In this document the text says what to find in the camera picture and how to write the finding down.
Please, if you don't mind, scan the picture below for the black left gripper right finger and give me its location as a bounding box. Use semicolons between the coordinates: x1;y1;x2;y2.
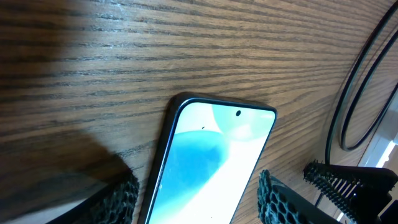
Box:
257;170;339;224

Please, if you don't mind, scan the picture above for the black charging cable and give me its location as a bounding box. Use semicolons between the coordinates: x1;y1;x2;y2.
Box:
325;1;398;166

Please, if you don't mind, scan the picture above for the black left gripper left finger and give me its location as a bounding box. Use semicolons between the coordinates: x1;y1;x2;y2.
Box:
48;172;139;224

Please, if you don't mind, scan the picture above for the white power strip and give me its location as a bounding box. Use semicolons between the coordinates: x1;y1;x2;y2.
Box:
335;93;398;224

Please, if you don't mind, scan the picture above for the blue Galaxy smartphone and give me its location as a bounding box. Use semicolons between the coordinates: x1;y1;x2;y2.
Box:
138;92;277;224

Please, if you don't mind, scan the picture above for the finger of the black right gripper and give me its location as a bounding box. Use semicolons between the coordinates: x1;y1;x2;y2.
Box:
303;161;397;223

